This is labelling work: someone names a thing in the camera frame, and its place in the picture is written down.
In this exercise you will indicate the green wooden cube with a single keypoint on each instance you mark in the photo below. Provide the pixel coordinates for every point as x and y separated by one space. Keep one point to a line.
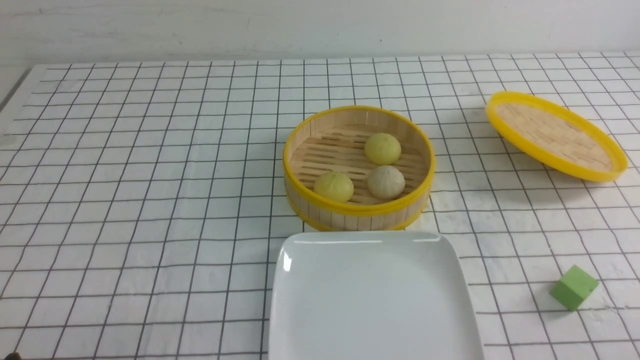
573 288

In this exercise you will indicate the yellow rimmed bamboo steamer lid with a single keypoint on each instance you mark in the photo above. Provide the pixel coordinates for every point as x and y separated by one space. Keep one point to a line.
556 136

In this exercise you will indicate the yellow rimmed bamboo steamer basket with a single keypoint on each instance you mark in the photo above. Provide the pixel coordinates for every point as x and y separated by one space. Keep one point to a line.
334 140

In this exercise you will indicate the white square ceramic plate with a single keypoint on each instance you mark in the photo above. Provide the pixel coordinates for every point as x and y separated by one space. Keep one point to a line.
371 295

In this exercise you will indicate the white grid tablecloth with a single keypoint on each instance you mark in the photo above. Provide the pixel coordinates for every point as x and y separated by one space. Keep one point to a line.
143 204

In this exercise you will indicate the pale yellow steamed bun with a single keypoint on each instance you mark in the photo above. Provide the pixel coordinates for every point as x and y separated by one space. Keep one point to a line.
335 186

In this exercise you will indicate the beige steamed bun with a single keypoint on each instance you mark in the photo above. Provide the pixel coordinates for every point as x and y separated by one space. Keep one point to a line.
385 182

